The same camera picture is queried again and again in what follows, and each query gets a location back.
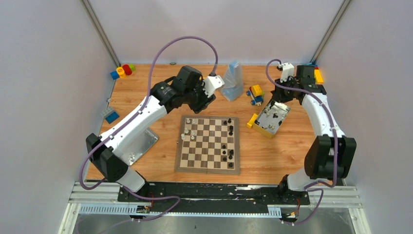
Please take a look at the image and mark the wooden chess board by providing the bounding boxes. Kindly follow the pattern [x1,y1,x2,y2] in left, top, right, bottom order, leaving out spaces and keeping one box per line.
[175,115,241,175]

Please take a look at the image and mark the silver tin lid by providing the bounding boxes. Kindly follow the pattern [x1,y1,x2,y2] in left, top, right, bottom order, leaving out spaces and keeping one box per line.
[127,128,159,166]

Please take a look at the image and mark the yellow tin with chess pieces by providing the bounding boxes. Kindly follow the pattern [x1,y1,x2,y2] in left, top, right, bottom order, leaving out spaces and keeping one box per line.
[252,100,291,139]

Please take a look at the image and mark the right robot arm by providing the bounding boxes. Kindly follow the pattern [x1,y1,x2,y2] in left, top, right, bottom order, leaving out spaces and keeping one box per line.
[272,62,357,204]

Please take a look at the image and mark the colourful cylinder blocks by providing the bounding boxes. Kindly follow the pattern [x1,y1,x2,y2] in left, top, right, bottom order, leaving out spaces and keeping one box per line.
[110,64,136,80]

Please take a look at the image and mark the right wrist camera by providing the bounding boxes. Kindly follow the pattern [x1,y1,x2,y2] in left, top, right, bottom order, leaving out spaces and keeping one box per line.
[277,62,295,83]

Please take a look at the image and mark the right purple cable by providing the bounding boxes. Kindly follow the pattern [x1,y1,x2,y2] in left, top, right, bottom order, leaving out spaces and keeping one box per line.
[265,59,339,226]

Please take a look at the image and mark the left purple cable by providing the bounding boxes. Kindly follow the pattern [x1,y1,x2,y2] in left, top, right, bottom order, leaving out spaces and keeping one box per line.
[79,36,219,222]

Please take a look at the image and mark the yellow arch block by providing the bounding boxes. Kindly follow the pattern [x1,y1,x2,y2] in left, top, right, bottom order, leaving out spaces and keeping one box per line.
[246,114,258,129]

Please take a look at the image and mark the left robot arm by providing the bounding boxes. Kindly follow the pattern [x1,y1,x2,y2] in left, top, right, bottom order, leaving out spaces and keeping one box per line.
[86,65,224,201]

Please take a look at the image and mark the grey blue duplo brick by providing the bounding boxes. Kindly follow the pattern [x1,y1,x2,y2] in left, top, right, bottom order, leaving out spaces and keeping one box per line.
[100,106,119,124]

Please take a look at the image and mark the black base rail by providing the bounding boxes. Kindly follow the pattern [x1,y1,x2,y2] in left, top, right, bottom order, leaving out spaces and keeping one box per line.
[138,182,310,214]

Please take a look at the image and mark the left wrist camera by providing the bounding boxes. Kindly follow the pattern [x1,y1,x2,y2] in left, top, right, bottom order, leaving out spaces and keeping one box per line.
[203,75,225,98]

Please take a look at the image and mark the stacked duplo bricks corner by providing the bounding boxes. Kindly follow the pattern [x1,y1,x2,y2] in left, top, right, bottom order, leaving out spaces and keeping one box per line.
[307,63,324,85]

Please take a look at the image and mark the toy brick car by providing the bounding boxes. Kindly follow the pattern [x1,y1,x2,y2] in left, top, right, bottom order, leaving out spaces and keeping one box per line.
[246,85,264,106]

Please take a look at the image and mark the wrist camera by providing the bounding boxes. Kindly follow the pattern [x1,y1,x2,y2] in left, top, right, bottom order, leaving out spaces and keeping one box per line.
[277,62,295,83]
[203,75,225,98]

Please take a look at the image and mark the purple cable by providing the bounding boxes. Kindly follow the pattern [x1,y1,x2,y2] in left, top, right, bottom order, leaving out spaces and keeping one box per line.
[79,36,219,222]
[265,59,339,226]

